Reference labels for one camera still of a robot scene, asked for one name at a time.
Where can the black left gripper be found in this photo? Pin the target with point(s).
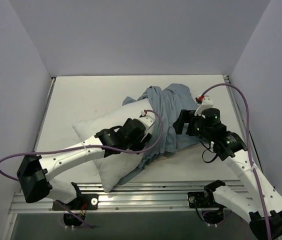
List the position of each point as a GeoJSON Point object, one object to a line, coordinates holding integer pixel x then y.
{"type": "Point", "coordinates": [144, 138]}

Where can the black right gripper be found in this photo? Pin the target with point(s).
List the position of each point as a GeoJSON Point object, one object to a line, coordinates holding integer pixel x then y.
{"type": "Point", "coordinates": [188, 122]}

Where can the blue grey pillowcase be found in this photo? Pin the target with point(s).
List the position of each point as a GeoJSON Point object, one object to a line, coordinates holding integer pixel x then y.
{"type": "Point", "coordinates": [168, 103]}

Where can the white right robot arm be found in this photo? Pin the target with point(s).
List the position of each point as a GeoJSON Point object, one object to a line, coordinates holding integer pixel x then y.
{"type": "Point", "coordinates": [263, 212]}

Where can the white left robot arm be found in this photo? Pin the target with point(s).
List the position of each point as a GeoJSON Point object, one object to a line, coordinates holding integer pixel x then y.
{"type": "Point", "coordinates": [37, 172]}

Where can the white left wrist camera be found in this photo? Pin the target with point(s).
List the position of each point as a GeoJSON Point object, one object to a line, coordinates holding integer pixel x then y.
{"type": "Point", "coordinates": [146, 119]}

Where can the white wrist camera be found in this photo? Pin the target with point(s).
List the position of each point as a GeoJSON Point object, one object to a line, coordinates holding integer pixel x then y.
{"type": "Point", "coordinates": [204, 102]}
{"type": "Point", "coordinates": [146, 119]}

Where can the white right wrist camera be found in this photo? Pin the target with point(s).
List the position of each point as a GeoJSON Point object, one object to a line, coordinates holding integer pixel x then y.
{"type": "Point", "coordinates": [204, 102]}

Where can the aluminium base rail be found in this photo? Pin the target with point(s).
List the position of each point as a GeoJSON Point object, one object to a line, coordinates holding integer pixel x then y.
{"type": "Point", "coordinates": [131, 197]}

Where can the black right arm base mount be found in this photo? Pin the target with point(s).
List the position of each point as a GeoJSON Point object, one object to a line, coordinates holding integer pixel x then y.
{"type": "Point", "coordinates": [197, 199]}

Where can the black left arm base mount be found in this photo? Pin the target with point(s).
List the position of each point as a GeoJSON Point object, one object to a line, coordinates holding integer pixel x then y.
{"type": "Point", "coordinates": [88, 201]}

